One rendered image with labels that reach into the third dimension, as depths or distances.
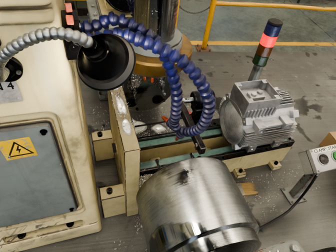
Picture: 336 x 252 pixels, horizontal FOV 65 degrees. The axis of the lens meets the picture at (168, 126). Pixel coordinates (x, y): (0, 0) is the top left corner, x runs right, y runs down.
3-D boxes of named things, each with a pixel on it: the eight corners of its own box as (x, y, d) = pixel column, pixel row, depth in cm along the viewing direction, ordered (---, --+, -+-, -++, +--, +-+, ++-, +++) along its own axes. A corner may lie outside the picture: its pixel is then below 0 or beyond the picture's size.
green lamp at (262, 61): (256, 67, 114) (260, 57, 111) (250, 59, 118) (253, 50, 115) (268, 65, 116) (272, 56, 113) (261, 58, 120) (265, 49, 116)
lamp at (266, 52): (260, 57, 111) (264, 48, 108) (253, 50, 115) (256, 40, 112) (272, 56, 113) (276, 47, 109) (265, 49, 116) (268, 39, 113)
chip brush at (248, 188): (205, 200, 94) (205, 198, 93) (201, 187, 97) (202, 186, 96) (258, 194, 97) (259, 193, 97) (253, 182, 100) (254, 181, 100)
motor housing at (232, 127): (234, 160, 92) (252, 121, 78) (213, 121, 104) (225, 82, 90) (283, 150, 97) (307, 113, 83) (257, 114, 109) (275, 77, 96)
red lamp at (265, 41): (264, 48, 108) (268, 38, 104) (256, 40, 112) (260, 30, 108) (276, 47, 109) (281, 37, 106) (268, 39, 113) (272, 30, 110)
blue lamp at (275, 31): (268, 38, 104) (272, 27, 101) (260, 30, 108) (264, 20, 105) (281, 37, 106) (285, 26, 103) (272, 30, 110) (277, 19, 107)
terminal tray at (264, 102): (242, 120, 84) (249, 103, 78) (227, 99, 90) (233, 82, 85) (274, 115, 87) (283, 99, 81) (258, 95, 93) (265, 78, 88)
